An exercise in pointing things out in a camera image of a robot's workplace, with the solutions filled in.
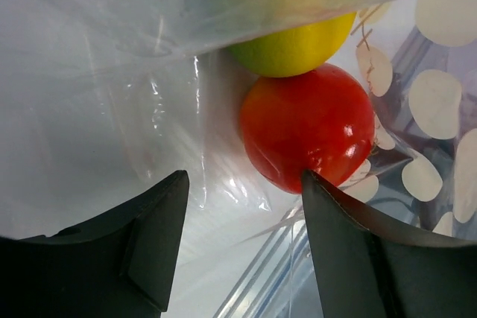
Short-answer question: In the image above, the fake yellow lemon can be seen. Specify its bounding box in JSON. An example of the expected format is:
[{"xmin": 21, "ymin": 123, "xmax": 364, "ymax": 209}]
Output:
[{"xmin": 206, "ymin": 0, "xmax": 356, "ymax": 77}]

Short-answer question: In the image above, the fake red apple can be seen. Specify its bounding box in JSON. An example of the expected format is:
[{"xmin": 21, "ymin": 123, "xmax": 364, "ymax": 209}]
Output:
[{"xmin": 239, "ymin": 63, "xmax": 375, "ymax": 194}]

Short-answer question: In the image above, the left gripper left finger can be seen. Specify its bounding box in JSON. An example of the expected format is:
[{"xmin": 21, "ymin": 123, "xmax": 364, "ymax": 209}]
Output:
[{"xmin": 1, "ymin": 171, "xmax": 189, "ymax": 317}]

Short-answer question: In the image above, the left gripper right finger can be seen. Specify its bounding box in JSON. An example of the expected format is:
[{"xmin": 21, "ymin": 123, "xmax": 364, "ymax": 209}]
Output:
[{"xmin": 301, "ymin": 171, "xmax": 476, "ymax": 317}]

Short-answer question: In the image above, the clear zip top bag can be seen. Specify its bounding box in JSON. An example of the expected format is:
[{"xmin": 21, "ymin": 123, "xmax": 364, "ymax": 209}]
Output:
[{"xmin": 1, "ymin": 0, "xmax": 476, "ymax": 317}]

